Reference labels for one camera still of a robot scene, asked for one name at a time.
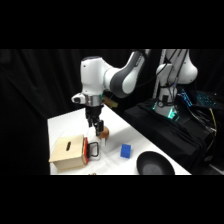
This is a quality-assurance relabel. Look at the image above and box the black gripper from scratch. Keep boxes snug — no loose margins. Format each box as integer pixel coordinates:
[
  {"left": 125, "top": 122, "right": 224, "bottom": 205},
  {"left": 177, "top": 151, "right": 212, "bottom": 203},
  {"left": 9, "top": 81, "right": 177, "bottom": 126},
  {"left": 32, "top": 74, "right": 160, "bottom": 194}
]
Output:
[{"left": 84, "top": 103, "right": 105, "bottom": 137}]

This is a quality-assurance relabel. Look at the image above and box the white tablecloth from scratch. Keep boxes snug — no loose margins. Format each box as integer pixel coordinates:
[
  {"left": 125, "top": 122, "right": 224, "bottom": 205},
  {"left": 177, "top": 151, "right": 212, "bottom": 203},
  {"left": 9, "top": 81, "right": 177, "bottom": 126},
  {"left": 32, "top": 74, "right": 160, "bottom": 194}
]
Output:
[{"left": 47, "top": 103, "right": 192, "bottom": 176}]

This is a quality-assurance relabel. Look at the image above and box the teal-lit device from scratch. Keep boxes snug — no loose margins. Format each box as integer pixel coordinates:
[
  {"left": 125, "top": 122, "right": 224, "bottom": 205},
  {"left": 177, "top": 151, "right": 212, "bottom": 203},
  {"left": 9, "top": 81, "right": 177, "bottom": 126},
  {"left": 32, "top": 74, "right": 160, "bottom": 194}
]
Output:
[{"left": 177, "top": 88, "right": 194, "bottom": 108}]

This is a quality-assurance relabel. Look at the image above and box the light wooden drawer box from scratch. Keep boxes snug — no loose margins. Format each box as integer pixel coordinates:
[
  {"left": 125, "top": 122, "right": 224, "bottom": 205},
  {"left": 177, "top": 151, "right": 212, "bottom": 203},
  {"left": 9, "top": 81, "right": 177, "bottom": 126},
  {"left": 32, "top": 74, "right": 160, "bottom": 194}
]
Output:
[{"left": 48, "top": 134, "right": 88, "bottom": 173}]

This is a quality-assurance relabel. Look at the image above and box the yellow cable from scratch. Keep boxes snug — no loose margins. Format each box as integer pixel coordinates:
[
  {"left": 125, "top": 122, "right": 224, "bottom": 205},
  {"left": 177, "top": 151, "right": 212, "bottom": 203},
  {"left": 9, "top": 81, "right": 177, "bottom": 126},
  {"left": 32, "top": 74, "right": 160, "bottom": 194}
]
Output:
[{"left": 207, "top": 108, "right": 218, "bottom": 136}]

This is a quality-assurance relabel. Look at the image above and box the tan wrist camera mount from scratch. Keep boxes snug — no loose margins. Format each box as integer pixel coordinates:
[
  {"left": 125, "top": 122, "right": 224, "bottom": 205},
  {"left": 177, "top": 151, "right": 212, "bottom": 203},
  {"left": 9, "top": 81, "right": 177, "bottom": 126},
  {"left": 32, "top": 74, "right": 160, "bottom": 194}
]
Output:
[{"left": 102, "top": 97, "right": 118, "bottom": 108}]

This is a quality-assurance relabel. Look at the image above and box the black cloth-covered robot stand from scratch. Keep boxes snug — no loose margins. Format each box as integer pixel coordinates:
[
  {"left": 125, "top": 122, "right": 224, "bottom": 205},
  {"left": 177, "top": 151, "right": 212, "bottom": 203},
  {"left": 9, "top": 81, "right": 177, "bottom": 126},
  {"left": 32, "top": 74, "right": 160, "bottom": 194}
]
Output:
[{"left": 123, "top": 99, "right": 216, "bottom": 175}]

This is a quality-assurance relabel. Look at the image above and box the black bowl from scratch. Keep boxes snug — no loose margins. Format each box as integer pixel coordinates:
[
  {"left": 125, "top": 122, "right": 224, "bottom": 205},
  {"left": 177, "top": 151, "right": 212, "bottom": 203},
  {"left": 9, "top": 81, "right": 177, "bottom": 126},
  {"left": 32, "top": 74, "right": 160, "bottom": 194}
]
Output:
[{"left": 136, "top": 150, "right": 176, "bottom": 176}]

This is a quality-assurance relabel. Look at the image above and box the black curtain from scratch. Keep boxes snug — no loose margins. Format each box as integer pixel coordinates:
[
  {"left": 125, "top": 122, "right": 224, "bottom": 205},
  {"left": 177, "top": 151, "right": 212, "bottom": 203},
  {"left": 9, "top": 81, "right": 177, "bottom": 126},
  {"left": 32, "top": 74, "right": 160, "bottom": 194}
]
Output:
[{"left": 0, "top": 49, "right": 224, "bottom": 176}]

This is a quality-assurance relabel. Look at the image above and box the blue cube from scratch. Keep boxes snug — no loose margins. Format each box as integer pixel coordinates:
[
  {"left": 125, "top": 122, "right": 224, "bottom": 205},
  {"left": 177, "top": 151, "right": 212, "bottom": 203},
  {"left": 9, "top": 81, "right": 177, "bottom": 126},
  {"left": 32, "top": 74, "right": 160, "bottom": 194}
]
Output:
[{"left": 120, "top": 143, "right": 132, "bottom": 159}]

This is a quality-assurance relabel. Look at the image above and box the teal backlit keyboard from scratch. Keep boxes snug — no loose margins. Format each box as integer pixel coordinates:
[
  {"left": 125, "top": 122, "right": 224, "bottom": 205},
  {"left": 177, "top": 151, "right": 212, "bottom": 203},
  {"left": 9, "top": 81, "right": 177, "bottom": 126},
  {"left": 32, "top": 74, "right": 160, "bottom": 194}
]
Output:
[{"left": 195, "top": 90, "right": 220, "bottom": 108}]

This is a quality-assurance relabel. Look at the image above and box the green base light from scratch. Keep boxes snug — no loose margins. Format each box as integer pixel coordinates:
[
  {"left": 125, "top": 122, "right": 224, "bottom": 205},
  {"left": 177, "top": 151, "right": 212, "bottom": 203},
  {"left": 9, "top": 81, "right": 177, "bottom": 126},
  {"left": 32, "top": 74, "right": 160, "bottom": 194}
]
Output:
[{"left": 152, "top": 102, "right": 181, "bottom": 122}]

